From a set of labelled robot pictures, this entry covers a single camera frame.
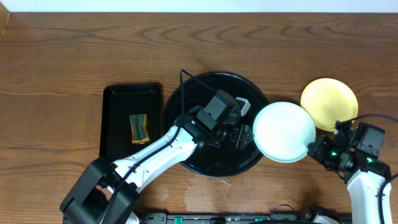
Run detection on mint plate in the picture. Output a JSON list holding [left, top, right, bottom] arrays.
[[252, 101, 316, 163]]

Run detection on yellow plate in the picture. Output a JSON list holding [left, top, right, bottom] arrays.
[[300, 78, 358, 132]]

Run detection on orange green sponge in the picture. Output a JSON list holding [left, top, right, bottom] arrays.
[[129, 114, 150, 144]]

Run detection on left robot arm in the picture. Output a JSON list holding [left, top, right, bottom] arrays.
[[60, 120, 214, 224]]

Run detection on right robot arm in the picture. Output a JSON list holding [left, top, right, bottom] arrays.
[[307, 136, 392, 224]]

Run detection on black round tray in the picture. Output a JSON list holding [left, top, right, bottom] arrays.
[[162, 72, 269, 177]]

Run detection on black rectangular tray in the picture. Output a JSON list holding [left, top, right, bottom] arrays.
[[99, 83, 162, 162]]

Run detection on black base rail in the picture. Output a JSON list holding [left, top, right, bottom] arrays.
[[139, 204, 353, 224]]

